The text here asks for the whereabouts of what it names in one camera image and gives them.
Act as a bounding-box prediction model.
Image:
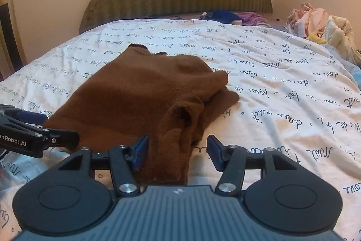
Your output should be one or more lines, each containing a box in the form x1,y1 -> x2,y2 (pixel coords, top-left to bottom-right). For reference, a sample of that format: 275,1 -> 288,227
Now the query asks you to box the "pale yellow quilted cloth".
307,15 -> 360,66

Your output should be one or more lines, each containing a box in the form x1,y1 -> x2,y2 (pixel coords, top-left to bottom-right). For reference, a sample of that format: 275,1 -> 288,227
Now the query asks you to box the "blue garment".
200,10 -> 243,26

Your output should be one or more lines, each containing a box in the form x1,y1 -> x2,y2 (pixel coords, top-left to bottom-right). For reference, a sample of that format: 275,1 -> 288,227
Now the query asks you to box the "pink clothes pile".
286,2 -> 329,39

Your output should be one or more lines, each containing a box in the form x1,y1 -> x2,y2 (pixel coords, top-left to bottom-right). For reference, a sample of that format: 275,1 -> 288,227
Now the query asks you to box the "brown knit sweater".
45,44 -> 239,185

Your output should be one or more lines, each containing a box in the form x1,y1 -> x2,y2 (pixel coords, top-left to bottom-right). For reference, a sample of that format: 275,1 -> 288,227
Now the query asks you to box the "white script-print bed cover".
1,19 -> 360,240

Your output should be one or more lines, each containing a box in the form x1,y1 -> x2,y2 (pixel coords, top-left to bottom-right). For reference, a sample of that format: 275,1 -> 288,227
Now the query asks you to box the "purple garment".
236,12 -> 269,27

